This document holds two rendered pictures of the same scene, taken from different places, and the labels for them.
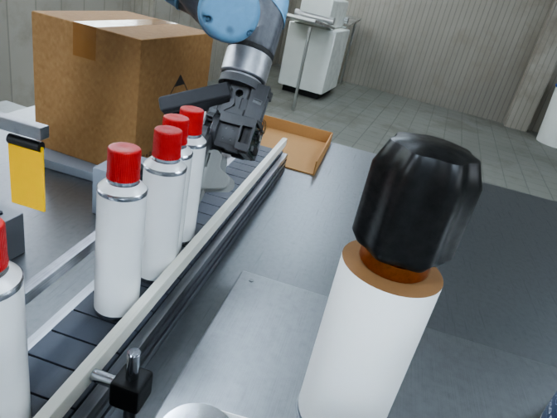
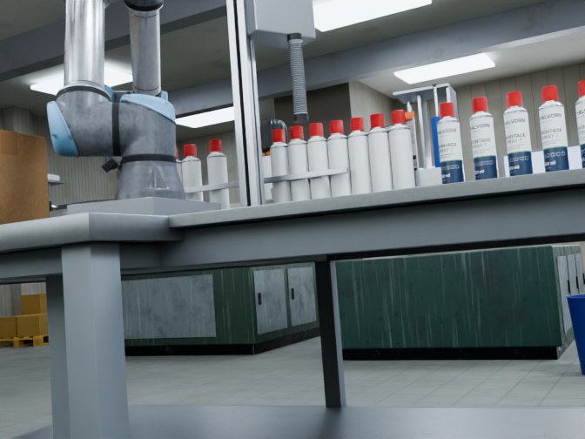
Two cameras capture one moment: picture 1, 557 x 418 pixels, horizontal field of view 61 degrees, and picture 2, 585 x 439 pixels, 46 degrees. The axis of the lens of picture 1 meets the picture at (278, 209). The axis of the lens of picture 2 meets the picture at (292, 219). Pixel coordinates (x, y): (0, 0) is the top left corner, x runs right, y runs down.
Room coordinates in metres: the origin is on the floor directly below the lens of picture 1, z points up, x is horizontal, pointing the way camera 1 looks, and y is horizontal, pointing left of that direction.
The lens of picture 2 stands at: (-0.18, 1.87, 0.73)
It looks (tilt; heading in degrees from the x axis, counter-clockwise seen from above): 4 degrees up; 284
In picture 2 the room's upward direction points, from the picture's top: 4 degrees counter-clockwise
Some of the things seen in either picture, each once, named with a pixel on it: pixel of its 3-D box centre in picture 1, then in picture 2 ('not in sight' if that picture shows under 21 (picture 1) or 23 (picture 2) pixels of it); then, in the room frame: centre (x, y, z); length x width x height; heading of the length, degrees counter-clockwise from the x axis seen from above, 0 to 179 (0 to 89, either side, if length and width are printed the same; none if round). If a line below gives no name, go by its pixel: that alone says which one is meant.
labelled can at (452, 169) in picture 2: not in sight; (450, 147); (-0.17, 0.25, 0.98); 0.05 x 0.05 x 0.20
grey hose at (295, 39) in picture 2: not in sight; (298, 77); (0.17, 0.31, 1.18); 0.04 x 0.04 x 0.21
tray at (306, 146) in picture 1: (280, 140); not in sight; (1.30, 0.04, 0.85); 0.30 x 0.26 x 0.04; 171
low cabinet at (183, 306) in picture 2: not in sight; (225, 303); (2.35, -5.10, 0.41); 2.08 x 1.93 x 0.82; 77
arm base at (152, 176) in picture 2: not in sight; (150, 180); (0.47, 0.51, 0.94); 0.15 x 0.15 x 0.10
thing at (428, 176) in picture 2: not in sight; (428, 144); (-0.12, 0.15, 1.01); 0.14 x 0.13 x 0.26; 171
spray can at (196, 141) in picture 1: (184, 177); not in sight; (0.62, 0.14, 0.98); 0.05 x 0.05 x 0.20
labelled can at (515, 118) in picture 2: not in sight; (517, 138); (-0.31, 0.28, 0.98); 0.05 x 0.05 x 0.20
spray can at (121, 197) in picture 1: (120, 234); (218, 178); (0.44, 0.16, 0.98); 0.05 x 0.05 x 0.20
